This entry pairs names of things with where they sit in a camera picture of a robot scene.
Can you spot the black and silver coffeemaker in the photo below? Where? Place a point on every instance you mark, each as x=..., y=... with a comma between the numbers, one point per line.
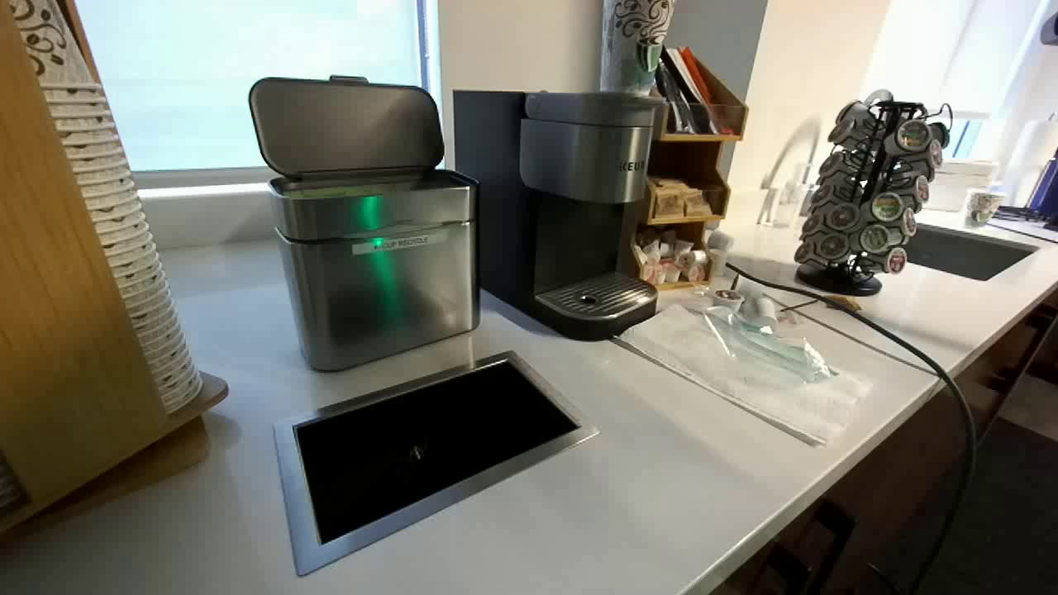
x=575, y=152

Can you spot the patterned paper coffee cup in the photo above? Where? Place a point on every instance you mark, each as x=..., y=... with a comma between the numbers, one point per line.
x=635, y=44

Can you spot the clear plastic cup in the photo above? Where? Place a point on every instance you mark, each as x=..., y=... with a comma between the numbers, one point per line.
x=759, y=306

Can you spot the wooden cup dispenser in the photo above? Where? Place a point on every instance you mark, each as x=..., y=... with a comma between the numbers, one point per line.
x=54, y=330

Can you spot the stainless steel lidded bin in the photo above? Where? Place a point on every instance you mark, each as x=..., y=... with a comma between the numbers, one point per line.
x=376, y=299

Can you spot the black rectangular tray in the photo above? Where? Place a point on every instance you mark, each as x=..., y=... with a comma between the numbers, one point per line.
x=430, y=442

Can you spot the wooden condiment organizer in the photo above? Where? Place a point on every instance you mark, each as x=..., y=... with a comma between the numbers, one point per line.
x=690, y=166

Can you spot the clear plastic zip bag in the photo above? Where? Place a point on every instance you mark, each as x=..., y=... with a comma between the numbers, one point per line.
x=762, y=375

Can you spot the orange edged paper stack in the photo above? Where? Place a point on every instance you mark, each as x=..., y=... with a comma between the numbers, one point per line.
x=691, y=86

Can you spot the white sink faucet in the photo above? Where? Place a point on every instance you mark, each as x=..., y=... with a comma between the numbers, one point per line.
x=787, y=166

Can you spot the bright window pane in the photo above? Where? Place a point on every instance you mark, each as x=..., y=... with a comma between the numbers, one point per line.
x=242, y=78

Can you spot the dark wooden counter cabinet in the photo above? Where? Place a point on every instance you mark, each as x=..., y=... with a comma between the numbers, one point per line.
x=870, y=497

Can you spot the stack of paper cups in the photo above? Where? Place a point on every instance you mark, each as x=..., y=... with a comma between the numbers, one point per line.
x=122, y=233

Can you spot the dark countertop sink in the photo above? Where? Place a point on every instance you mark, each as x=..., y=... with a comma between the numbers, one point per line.
x=962, y=251

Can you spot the white patterned mug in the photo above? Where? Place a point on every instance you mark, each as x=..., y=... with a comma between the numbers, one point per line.
x=985, y=206

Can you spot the blue bottle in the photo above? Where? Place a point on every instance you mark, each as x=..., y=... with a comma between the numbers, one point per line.
x=1047, y=189

